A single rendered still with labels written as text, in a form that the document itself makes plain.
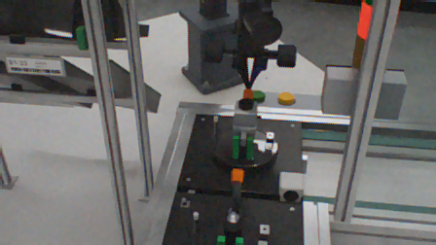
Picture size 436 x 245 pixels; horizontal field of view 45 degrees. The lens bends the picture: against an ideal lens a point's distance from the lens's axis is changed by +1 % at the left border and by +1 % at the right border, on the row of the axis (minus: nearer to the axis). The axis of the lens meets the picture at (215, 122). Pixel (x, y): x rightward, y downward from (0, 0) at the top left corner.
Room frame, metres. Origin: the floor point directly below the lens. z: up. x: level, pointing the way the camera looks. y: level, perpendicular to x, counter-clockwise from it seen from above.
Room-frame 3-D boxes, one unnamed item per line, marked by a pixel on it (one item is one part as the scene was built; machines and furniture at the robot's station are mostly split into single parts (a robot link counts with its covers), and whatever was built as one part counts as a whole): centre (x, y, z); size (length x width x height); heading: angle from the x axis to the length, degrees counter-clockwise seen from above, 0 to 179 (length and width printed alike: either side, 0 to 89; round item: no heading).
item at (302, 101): (1.04, -0.17, 0.93); 0.21 x 0.07 x 0.06; 83
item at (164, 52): (1.29, 0.05, 0.84); 0.90 x 0.70 x 0.03; 29
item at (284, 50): (0.95, -0.07, 1.17); 0.19 x 0.06 x 0.08; 82
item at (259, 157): (0.84, -0.06, 0.98); 0.14 x 0.14 x 0.02
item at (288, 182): (0.73, -0.14, 0.97); 0.05 x 0.05 x 0.04; 83
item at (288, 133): (0.84, -0.06, 0.96); 0.24 x 0.24 x 0.02; 83
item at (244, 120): (0.82, -0.06, 1.06); 0.08 x 0.04 x 0.07; 173
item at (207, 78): (1.31, 0.00, 0.96); 0.15 x 0.15 x 0.20; 29
